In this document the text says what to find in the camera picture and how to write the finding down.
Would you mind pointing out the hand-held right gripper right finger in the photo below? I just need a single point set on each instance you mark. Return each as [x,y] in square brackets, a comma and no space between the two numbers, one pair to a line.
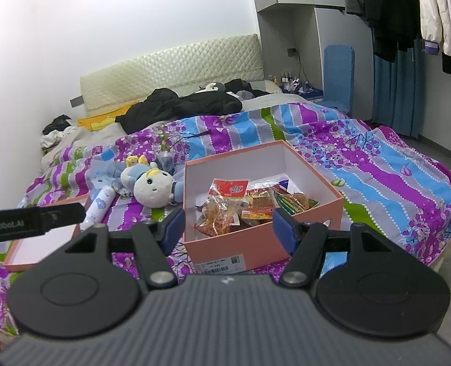
[284,230]

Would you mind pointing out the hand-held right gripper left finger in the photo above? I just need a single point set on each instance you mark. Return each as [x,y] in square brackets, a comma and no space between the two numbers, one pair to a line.
[172,228]

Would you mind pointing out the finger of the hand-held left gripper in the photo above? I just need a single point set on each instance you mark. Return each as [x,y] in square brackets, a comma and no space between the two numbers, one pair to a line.
[63,215]

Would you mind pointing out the yellow green snack packet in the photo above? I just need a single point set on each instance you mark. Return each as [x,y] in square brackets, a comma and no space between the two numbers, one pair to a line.
[296,201]

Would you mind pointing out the clear packet of brown snack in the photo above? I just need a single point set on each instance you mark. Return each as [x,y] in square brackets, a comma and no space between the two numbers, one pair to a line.
[216,215]

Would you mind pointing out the pink cardboard box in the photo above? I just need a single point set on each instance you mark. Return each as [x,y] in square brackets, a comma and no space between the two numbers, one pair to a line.
[225,251]

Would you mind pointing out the white spray bottle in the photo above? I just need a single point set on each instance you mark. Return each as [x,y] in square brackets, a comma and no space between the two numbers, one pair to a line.
[97,206]

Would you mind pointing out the pink box lid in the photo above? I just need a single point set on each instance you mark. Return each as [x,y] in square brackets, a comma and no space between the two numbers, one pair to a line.
[34,249]

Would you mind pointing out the white blue plush doll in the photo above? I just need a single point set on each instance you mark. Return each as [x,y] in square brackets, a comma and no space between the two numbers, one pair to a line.
[153,186]

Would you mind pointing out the light blue printed bag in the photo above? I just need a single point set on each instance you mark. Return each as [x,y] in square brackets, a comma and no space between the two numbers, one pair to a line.
[103,173]

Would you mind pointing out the grey gift wrap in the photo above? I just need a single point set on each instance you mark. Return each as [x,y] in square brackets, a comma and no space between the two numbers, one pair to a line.
[166,160]

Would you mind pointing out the black and white clothes pile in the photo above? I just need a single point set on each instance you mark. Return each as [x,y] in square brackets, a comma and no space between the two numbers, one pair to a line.
[59,127]

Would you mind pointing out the purple floral striped blanket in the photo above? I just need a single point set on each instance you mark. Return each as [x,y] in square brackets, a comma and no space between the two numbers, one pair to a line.
[362,167]

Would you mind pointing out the yellow pillow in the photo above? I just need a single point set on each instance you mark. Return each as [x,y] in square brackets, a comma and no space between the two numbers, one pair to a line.
[99,120]

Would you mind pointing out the black jacket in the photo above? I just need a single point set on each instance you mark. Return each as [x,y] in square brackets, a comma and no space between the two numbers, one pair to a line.
[187,108]

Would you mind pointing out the white bed sheet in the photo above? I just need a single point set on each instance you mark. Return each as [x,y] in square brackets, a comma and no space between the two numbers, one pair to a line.
[271,101]

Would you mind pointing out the dark blue cloth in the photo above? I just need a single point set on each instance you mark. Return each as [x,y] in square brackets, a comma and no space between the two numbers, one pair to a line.
[310,92]

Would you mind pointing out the dark grey clothes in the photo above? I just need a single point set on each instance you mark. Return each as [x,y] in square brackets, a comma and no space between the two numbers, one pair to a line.
[246,85]

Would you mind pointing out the small cosmetic bottles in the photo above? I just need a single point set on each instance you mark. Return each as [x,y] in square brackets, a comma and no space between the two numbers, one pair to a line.
[292,80]

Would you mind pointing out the cream quilted headboard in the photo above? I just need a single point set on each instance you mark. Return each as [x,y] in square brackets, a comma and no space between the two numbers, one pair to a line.
[172,68]

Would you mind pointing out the blue padded chair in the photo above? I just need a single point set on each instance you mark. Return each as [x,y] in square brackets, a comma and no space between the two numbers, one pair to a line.
[337,76]

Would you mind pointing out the blue curtain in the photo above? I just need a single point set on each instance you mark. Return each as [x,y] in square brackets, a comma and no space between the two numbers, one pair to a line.
[397,95]

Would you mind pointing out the black hanging coat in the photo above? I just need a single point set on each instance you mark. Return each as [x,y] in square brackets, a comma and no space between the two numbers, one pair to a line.
[393,7]

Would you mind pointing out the grey wall plate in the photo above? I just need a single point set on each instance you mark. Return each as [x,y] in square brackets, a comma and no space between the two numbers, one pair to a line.
[76,101]

